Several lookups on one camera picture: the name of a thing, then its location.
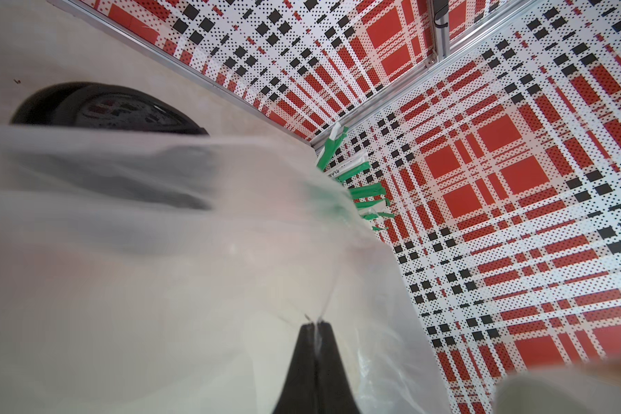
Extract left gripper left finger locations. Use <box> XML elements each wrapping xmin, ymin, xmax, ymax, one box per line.
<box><xmin>274</xmin><ymin>324</ymin><xmax>317</xmax><ymax>414</ymax></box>

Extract clear plastic carrier bag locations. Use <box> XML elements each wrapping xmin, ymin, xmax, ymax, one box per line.
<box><xmin>0</xmin><ymin>126</ymin><xmax>450</xmax><ymax>413</ymax></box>

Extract red milk tea cup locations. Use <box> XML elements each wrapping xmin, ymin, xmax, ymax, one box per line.
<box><xmin>10</xmin><ymin>82</ymin><xmax>208</xmax><ymax>136</ymax></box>
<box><xmin>493</xmin><ymin>357</ymin><xmax>621</xmax><ymax>413</ymax></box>

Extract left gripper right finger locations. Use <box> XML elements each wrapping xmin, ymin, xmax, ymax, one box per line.
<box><xmin>315</xmin><ymin>322</ymin><xmax>360</xmax><ymax>414</ymax></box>

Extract black wall hook rail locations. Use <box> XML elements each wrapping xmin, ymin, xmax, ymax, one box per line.
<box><xmin>431</xmin><ymin>0</ymin><xmax>450</xmax><ymax>29</ymax></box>

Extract green white wrapped straws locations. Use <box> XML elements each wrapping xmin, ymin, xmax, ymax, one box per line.
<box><xmin>316</xmin><ymin>122</ymin><xmax>395</xmax><ymax>233</ymax></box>

